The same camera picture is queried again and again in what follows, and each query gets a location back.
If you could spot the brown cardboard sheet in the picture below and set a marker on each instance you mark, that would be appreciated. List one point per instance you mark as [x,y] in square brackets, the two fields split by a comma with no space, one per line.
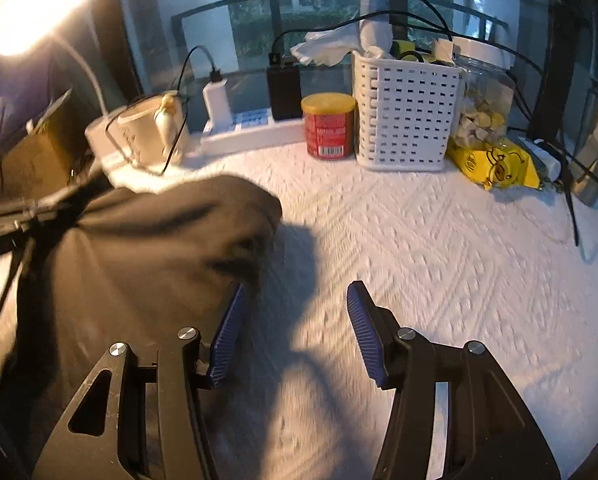
[34,155]

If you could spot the white textured table cloth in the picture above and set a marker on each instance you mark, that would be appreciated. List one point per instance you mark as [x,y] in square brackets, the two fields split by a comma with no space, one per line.
[429,260]

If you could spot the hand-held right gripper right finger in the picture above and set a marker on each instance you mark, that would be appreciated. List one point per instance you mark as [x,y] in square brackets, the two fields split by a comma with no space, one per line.
[364,335]

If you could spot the white slotted plastic basket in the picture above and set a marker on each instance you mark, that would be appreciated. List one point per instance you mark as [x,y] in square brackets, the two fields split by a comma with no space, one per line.
[406,115]

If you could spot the white desk lamp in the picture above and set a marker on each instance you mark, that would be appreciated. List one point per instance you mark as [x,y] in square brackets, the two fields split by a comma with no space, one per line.
[34,5]

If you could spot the yellow snack packet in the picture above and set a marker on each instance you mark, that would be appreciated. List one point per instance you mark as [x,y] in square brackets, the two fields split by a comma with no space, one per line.
[499,165]

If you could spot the white plug adapter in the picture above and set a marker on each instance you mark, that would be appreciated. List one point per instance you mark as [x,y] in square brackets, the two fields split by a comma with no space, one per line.
[546,160]

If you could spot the crumpled white tissue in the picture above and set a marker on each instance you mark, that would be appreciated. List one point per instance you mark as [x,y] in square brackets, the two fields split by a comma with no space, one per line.
[326,47]

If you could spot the cream printed mug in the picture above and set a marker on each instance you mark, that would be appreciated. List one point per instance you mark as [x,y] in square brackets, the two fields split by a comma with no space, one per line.
[149,130]

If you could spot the white paper roll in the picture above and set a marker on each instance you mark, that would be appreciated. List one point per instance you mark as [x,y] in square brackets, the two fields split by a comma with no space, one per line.
[375,25]

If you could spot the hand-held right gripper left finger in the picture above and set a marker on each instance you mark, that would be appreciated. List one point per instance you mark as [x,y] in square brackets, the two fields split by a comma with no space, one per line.
[228,340]

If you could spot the white charger block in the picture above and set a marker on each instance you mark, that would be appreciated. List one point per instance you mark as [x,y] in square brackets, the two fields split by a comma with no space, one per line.
[218,102]

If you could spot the dark grey shorts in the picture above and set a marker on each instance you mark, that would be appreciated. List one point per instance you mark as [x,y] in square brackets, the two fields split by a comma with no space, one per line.
[154,240]

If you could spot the red can with yellow lid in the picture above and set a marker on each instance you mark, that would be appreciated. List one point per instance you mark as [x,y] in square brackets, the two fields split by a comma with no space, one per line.
[328,127]

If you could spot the black power adapter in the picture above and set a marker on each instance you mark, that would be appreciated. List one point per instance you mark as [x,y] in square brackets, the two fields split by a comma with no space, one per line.
[284,90]

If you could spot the white power strip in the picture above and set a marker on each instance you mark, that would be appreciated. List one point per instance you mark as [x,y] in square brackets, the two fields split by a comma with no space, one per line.
[259,132]

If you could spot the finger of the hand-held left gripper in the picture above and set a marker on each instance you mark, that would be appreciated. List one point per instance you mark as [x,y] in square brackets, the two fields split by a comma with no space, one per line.
[34,212]

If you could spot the yellow and black tape roll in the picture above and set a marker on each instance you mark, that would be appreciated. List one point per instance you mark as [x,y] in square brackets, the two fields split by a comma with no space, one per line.
[408,51]

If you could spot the steel bottle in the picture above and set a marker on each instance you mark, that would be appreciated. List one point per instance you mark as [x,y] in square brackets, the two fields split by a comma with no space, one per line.
[596,155]

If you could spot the clear jar with white lid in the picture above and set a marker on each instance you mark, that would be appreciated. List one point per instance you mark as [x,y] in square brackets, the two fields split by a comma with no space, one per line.
[484,105]

